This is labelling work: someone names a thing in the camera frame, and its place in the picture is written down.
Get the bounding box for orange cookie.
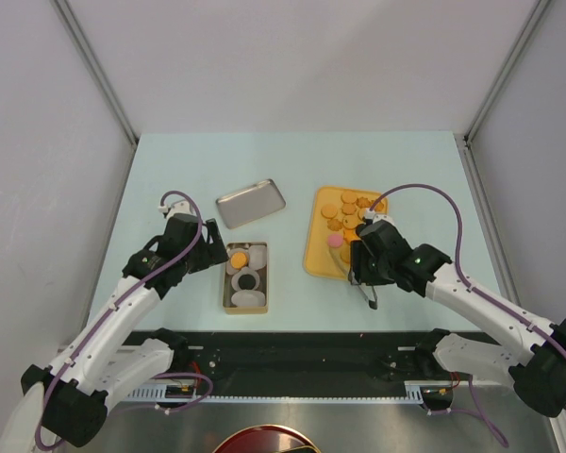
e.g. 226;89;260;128
229;251;249;270

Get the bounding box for black cookie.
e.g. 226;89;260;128
238;274;258;290

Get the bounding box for metal tongs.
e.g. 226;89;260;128
329;248;378;310

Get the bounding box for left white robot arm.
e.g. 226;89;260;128
0;211;227;452

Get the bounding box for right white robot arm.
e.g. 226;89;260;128
349;216;566;418

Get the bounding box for yellow cookie tin box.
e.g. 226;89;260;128
222;242;269;315

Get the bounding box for pink round cookie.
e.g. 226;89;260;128
326;234;344;248

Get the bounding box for white paper cupcake liner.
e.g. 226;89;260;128
231;290;266;309

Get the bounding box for yellow cookie tray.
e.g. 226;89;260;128
304;186;379;280

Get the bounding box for silver tin lid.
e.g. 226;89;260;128
215;179;287;229

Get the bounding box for dark red round object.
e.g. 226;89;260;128
213;425;321;453

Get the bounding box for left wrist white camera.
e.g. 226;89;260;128
158;200;196;220

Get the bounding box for wrist white camera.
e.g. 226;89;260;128
158;200;196;220
363;209;395;226

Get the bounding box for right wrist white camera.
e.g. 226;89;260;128
363;209;395;226

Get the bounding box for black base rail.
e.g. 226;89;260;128
112;329;468;397

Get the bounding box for right aluminium frame post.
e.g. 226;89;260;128
466;0;553;143

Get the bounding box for aluminium frame post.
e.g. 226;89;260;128
51;0;139;147
466;0;553;143

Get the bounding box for white cable duct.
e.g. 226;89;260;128
98;380;454;405

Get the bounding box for left aluminium frame post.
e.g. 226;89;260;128
51;0;139;147

